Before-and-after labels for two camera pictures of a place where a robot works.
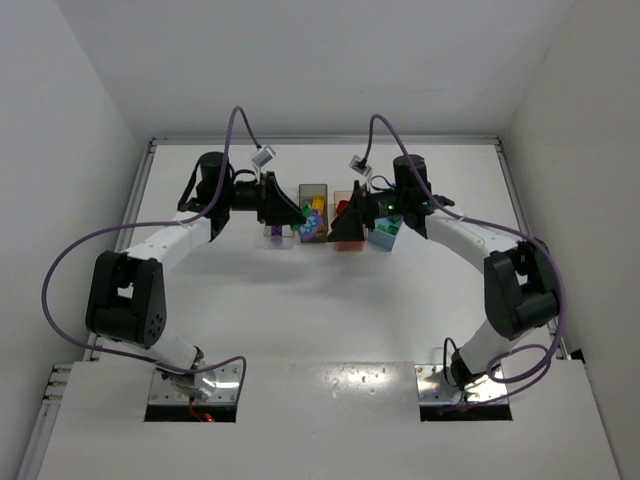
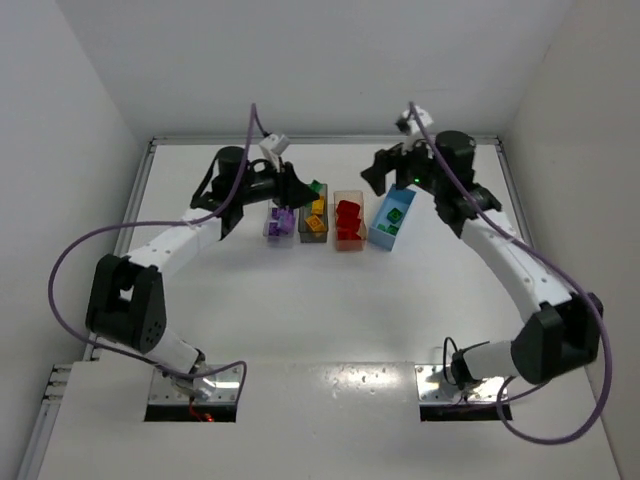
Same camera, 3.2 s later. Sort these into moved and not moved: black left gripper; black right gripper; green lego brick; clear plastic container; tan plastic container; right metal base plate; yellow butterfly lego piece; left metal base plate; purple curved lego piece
Moved: purple curved lego piece; black right gripper; green lego brick; black left gripper
Not moved: yellow butterfly lego piece; clear plastic container; right metal base plate; left metal base plate; tan plastic container
